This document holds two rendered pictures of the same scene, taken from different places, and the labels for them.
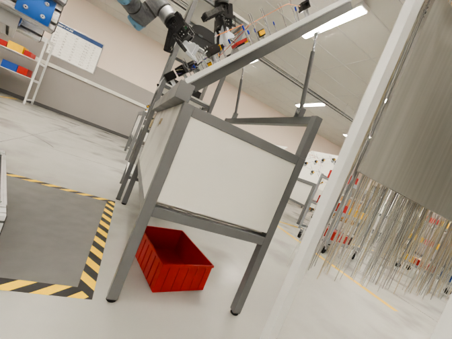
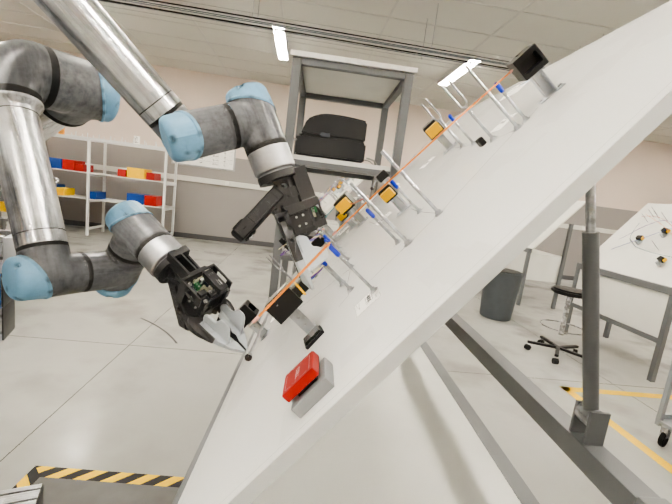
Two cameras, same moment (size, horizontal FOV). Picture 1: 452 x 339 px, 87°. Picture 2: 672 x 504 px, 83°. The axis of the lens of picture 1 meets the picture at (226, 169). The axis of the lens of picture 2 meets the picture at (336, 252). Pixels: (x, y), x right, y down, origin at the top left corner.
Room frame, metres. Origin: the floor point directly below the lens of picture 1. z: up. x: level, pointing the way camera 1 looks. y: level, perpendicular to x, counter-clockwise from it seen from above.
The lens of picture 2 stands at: (0.57, -0.03, 1.33)
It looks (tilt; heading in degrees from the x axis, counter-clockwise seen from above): 9 degrees down; 20
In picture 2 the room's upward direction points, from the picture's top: 7 degrees clockwise
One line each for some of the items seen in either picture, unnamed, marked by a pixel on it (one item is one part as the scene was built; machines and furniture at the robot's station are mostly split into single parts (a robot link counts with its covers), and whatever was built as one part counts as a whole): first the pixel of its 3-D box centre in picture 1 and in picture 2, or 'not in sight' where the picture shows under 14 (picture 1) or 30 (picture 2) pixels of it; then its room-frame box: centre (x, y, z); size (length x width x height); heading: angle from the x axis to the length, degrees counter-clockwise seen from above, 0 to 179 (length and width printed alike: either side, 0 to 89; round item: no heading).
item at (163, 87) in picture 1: (177, 109); (325, 271); (2.33, 0.65, 0.93); 0.61 x 0.50 x 1.85; 23
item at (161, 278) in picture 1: (169, 255); not in sight; (1.25, 0.10, 0.07); 0.39 x 0.29 x 0.14; 38
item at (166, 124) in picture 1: (157, 145); not in sight; (1.15, 0.35, 0.60); 0.55 x 0.03 x 0.39; 23
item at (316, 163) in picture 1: (305, 183); (649, 281); (5.33, -1.77, 0.83); 1.18 x 0.72 x 1.65; 27
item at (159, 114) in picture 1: (151, 138); not in sight; (1.66, 0.56, 0.60); 0.55 x 0.02 x 0.39; 23
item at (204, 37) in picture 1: (200, 42); (330, 139); (2.22, 0.66, 1.56); 0.30 x 0.23 x 0.19; 115
